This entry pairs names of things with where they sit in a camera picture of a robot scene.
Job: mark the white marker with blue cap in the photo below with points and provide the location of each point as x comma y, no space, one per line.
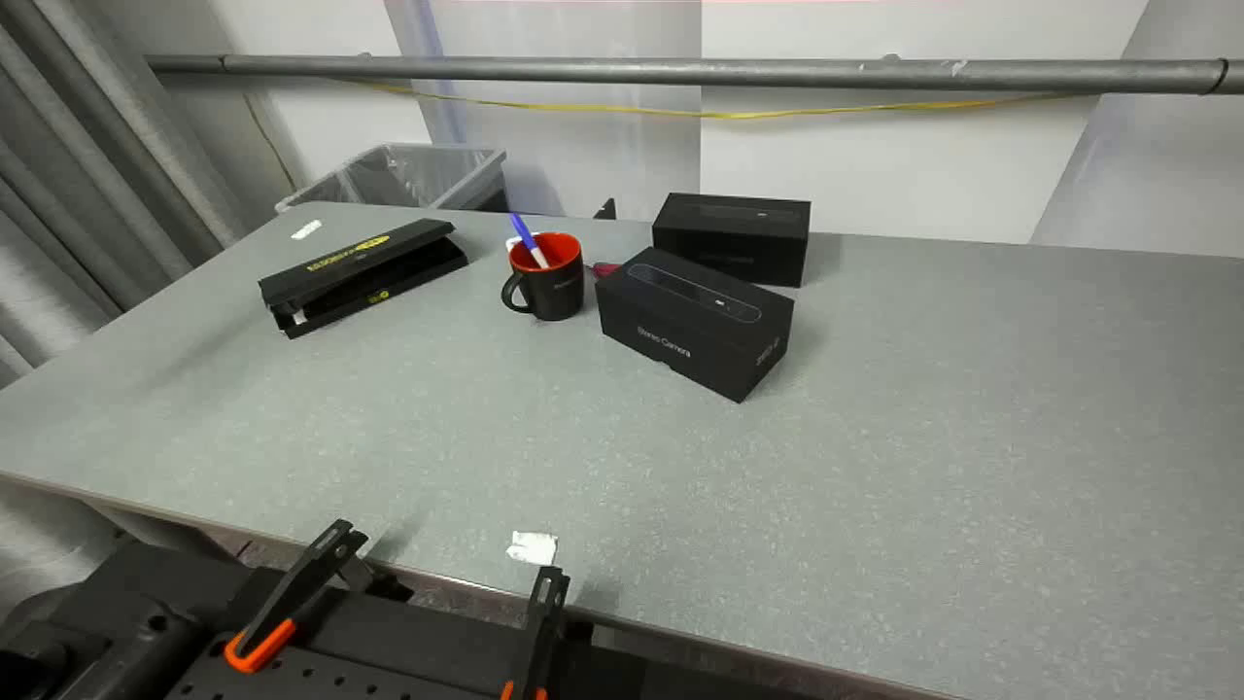
525,237

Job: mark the black mug with red interior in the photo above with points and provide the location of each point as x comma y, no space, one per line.
549,290

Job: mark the black box near mug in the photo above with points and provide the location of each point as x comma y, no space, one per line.
698,318

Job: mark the black box at back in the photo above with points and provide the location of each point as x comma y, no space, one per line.
754,237

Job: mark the white tape piece front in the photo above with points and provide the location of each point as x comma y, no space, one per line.
530,544

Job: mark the white tape piece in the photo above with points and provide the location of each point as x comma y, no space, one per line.
530,544
304,229

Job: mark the flat black case yellow text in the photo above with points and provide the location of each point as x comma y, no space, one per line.
360,273

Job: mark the right black orange clamp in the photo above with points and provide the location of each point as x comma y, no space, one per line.
530,665

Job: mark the black orange clamp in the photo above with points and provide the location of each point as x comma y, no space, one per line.
277,614
530,665

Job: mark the grey plastic bin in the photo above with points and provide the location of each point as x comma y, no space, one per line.
424,176

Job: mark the white tape piece back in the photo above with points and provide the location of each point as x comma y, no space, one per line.
304,229

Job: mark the left black orange clamp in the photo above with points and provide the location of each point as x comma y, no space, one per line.
277,614

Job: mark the black perforated mounting base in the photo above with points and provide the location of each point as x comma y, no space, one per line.
157,624

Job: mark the grey horizontal metal pipe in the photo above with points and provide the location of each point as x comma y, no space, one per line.
956,76

